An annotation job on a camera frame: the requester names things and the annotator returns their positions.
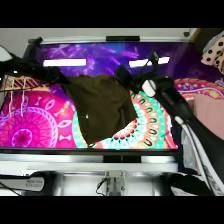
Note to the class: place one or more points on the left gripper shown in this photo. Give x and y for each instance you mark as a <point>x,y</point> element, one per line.
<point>58,76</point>

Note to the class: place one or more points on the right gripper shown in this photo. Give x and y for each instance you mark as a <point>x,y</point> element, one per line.
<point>128,78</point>

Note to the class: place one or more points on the dark olive T-shirt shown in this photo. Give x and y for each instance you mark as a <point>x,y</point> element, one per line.
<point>100,106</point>

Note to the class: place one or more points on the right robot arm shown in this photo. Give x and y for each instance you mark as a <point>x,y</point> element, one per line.
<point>200,136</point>

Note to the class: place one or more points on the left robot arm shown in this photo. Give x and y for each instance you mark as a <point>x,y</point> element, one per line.
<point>23,68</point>

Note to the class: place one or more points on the pink garment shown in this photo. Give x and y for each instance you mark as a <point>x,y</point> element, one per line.
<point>210,113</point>

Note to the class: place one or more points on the cream polka-dot garment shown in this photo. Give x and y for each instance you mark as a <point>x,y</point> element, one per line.
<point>215,53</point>

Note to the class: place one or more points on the white garment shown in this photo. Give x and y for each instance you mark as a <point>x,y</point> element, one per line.
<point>191,153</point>

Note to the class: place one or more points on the silver frame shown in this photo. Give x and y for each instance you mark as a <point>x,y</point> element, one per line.
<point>83,166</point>

